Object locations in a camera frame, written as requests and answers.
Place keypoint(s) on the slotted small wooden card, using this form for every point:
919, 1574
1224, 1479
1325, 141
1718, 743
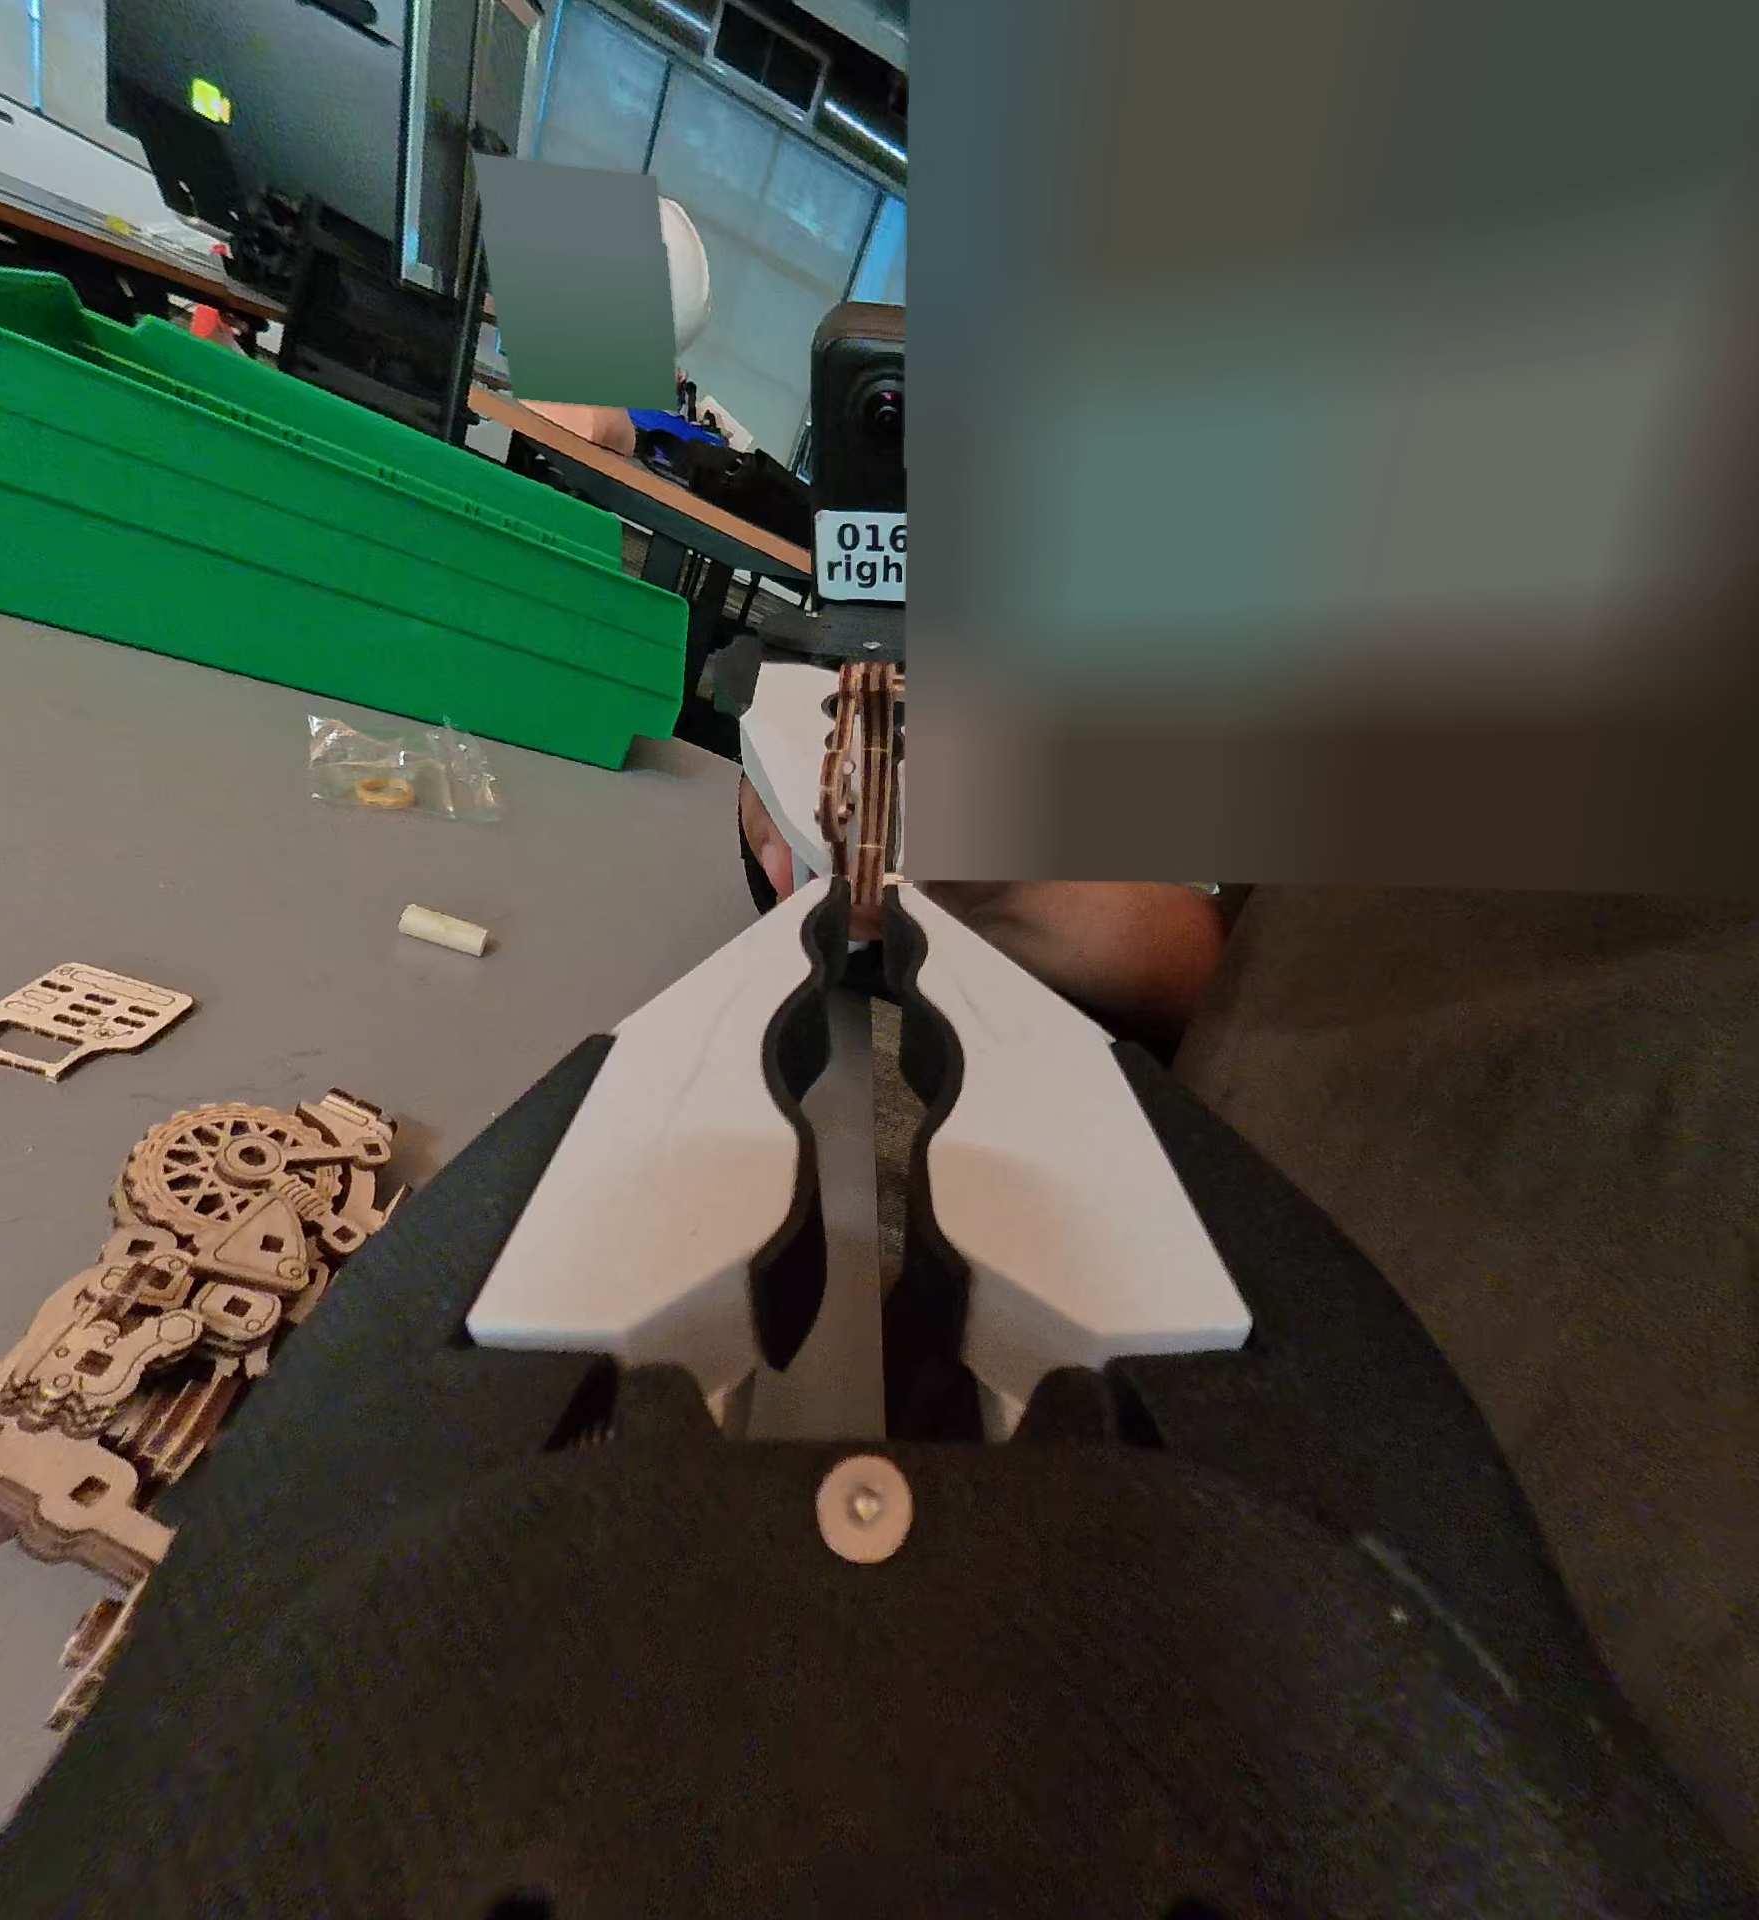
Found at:
168, 1003

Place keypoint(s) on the grey desk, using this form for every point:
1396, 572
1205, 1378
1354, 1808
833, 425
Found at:
145, 825

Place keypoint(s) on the small cream cylinder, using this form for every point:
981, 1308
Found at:
444, 932

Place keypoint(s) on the wooden mechanical model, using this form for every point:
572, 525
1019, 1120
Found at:
42, 1523

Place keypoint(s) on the coiled yellow rubber band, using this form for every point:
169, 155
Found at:
365, 795

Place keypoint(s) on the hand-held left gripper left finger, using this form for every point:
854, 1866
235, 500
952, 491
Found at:
626, 1201

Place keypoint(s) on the clear plastic bag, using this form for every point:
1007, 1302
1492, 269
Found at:
457, 781

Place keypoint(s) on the green plastic bin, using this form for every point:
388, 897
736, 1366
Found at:
292, 601

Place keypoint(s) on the black monitor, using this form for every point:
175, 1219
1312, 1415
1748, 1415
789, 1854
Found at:
267, 106

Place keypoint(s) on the person's right hand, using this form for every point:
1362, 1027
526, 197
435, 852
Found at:
1104, 944

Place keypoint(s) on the small wooden arc piece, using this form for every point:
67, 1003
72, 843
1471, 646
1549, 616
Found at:
857, 781

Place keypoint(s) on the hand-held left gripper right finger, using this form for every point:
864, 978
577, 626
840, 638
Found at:
1088, 1201

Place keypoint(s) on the black bag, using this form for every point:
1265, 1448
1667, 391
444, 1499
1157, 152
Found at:
741, 496

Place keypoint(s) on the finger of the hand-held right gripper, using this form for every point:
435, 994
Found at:
789, 752

